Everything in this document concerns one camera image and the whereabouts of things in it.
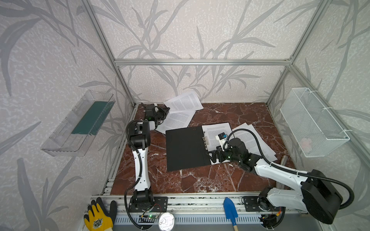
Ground silver folder clip mechanism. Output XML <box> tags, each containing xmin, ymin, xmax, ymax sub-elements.
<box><xmin>202</xmin><ymin>132</ymin><xmax>209</xmax><ymax>150</ymax></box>

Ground black file folder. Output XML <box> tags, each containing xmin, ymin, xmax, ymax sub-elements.
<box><xmin>166</xmin><ymin>126</ymin><xmax>211</xmax><ymax>172</ymax></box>

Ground printed paper corner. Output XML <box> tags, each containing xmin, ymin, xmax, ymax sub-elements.
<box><xmin>164</xmin><ymin>90</ymin><xmax>203</xmax><ymax>113</ymax></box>

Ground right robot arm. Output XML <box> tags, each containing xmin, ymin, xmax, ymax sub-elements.
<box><xmin>208</xmin><ymin>128</ymin><xmax>355</xmax><ymax>224</ymax></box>

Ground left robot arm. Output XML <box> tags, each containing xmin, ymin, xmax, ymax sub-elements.
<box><xmin>125</xmin><ymin>104</ymin><xmax>170</xmax><ymax>211</ymax></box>

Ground blue hand shovel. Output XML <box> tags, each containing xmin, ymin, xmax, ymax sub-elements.
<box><xmin>223</xmin><ymin>197</ymin><xmax>239</xmax><ymax>231</ymax></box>

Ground yellow black work glove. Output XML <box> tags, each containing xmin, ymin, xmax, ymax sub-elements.
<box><xmin>84</xmin><ymin>197</ymin><xmax>117</xmax><ymax>231</ymax></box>

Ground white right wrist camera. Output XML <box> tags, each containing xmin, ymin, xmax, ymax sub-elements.
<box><xmin>216</xmin><ymin>132</ymin><xmax>227</xmax><ymax>147</ymax></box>

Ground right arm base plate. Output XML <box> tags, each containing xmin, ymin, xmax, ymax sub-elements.
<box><xmin>241</xmin><ymin>196</ymin><xmax>280</xmax><ymax>213</ymax></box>

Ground aluminium frame rails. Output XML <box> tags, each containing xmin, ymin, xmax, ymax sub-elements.
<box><xmin>79</xmin><ymin>0</ymin><xmax>370</xmax><ymax>216</ymax></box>

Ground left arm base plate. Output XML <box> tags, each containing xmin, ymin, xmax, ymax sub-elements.
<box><xmin>129</xmin><ymin>196</ymin><xmax>168</xmax><ymax>213</ymax></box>

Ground white wire mesh basket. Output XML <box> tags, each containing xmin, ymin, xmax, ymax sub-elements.
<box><xmin>280</xmin><ymin>88</ymin><xmax>350</xmax><ymax>158</ymax></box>

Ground clear plastic wall tray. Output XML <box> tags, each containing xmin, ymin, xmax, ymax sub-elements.
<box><xmin>41</xmin><ymin>90</ymin><xmax>116</xmax><ymax>157</ymax></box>

